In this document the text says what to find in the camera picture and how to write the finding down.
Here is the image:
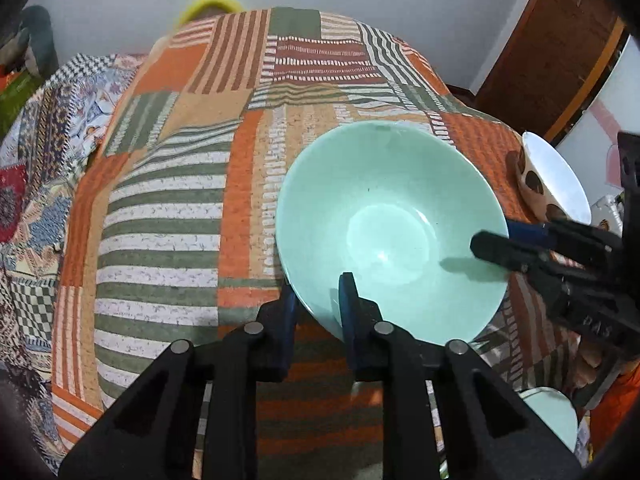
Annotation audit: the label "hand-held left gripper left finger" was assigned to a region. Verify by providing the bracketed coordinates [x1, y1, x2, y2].
[59, 285, 301, 480]

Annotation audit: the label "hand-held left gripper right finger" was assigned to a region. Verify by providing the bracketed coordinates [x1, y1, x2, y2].
[337, 272, 583, 480]

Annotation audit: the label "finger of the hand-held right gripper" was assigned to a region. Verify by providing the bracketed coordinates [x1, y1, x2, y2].
[470, 230, 627, 302]
[505, 216, 624, 262]

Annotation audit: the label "white bowl brown spots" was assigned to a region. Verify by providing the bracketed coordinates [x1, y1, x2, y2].
[506, 131, 592, 226]

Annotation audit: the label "light green bowl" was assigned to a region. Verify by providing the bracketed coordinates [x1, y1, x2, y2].
[276, 120, 511, 347]

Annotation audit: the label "light green plate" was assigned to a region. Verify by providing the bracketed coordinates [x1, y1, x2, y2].
[517, 386, 580, 453]

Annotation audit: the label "person's right forearm orange sleeve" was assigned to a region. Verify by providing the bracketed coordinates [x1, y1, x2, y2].
[590, 357, 640, 443]

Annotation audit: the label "person's right hand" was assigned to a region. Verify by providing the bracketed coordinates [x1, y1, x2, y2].
[573, 339, 609, 392]

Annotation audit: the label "white panel pink marks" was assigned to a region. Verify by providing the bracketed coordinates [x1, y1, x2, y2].
[555, 35, 640, 223]

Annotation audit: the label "orange striped patchwork blanket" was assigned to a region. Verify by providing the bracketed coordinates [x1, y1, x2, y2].
[50, 7, 621, 480]

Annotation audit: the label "brown wooden door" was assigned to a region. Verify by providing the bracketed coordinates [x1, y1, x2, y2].
[475, 0, 629, 144]

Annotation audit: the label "patterned patchwork blanket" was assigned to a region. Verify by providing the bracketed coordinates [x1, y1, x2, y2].
[0, 52, 148, 461]

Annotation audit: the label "yellow padded hoop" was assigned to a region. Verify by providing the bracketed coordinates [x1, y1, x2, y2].
[176, 0, 244, 25]

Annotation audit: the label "green cardboard box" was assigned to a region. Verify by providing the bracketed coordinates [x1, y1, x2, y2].
[0, 72, 43, 137]

